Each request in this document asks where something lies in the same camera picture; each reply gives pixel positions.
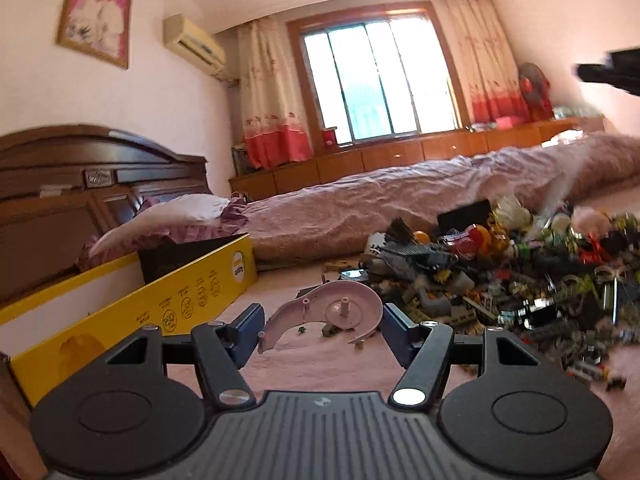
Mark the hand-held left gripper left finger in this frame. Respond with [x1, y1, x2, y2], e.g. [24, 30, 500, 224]
[105, 302, 266, 408]

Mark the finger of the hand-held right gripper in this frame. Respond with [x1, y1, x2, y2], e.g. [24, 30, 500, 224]
[574, 62, 613, 83]

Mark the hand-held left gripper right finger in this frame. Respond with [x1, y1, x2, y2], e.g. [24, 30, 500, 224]
[382, 302, 543, 408]

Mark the pink curved plastic shell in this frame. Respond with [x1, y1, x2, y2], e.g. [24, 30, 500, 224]
[257, 281, 385, 353]

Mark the yellow cardboard box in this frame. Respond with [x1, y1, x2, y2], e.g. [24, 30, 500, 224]
[0, 232, 258, 407]

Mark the pile of toy bricks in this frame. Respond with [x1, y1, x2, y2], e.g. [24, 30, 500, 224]
[320, 195, 640, 393]

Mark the red standing fan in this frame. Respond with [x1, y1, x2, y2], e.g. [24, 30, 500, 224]
[517, 62, 555, 122]

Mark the dark spiky toy piece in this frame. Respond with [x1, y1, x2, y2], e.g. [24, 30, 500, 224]
[387, 217, 416, 241]

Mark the floral curtain red hem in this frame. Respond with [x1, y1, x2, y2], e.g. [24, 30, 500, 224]
[236, 16, 315, 170]
[442, 0, 531, 125]

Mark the black square box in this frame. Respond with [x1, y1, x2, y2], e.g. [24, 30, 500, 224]
[436, 199, 493, 233]

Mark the purple floral quilt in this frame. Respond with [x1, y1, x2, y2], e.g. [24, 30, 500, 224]
[240, 130, 640, 261]

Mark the purple frilled pillow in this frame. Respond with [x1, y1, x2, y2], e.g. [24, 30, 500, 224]
[75, 192, 249, 271]

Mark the pink plush toy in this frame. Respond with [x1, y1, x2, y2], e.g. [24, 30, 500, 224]
[570, 206, 613, 236]

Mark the long wooden cabinet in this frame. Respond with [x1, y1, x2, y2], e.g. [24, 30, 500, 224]
[228, 116, 606, 202]

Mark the wooden framed window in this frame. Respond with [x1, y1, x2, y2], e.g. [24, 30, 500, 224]
[286, 1, 473, 147]

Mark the dark wooden headboard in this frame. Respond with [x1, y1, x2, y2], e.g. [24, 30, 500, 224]
[0, 124, 211, 306]

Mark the cream air conditioner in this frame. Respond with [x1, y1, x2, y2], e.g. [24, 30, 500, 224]
[162, 14, 227, 77]

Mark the framed wall picture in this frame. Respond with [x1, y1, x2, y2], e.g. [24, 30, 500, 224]
[55, 0, 134, 70]

